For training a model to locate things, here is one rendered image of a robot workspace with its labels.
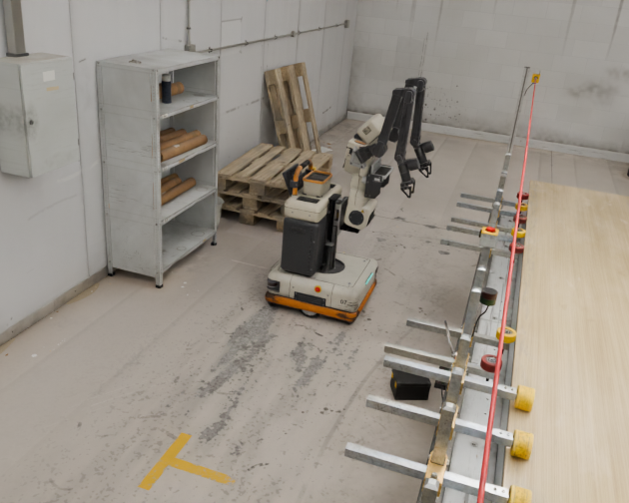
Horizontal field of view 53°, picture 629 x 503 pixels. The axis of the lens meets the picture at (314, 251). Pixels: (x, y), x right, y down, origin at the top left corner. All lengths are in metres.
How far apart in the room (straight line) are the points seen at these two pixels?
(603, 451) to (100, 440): 2.30
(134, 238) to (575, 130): 7.13
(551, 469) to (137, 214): 3.30
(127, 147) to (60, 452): 2.05
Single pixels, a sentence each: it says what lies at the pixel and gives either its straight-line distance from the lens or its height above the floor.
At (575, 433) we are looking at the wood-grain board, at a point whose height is 0.90.
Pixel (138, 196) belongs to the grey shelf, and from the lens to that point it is 4.53.
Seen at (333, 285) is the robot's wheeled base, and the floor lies 0.27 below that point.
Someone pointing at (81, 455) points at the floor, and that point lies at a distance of 3.38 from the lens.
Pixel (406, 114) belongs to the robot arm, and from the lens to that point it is 3.83.
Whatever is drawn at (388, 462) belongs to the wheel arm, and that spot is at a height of 0.96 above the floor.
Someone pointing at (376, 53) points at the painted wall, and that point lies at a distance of 10.23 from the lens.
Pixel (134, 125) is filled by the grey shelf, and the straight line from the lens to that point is 4.39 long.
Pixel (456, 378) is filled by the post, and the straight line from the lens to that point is 2.05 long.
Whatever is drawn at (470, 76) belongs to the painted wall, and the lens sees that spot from 10.03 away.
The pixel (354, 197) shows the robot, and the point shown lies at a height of 0.87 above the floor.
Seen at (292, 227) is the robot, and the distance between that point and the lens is 4.20.
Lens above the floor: 2.23
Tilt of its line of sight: 24 degrees down
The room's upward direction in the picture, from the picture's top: 5 degrees clockwise
